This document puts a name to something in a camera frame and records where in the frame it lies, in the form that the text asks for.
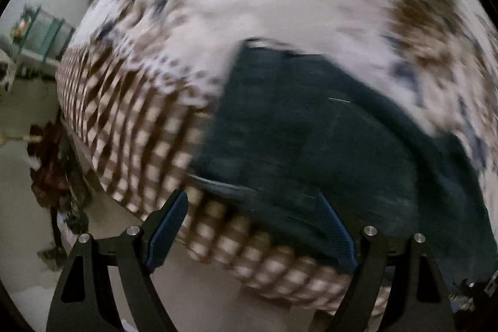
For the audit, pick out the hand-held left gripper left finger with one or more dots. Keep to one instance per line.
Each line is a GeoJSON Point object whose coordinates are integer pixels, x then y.
{"type": "Point", "coordinates": [168, 227]}

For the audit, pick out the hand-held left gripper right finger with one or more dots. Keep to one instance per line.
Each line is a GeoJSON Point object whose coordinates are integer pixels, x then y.
{"type": "Point", "coordinates": [337, 229]}

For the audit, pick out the dark blue pants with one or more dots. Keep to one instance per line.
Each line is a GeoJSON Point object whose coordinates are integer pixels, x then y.
{"type": "Point", "coordinates": [311, 145]}

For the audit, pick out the dark red cloth heap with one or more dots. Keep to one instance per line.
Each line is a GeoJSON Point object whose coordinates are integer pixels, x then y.
{"type": "Point", "coordinates": [54, 168]}

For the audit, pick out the patterned white brown bedsheet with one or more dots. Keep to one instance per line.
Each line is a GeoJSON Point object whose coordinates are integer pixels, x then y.
{"type": "Point", "coordinates": [241, 36]}

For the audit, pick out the teal metal rack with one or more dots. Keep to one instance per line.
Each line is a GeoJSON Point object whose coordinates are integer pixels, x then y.
{"type": "Point", "coordinates": [44, 36]}

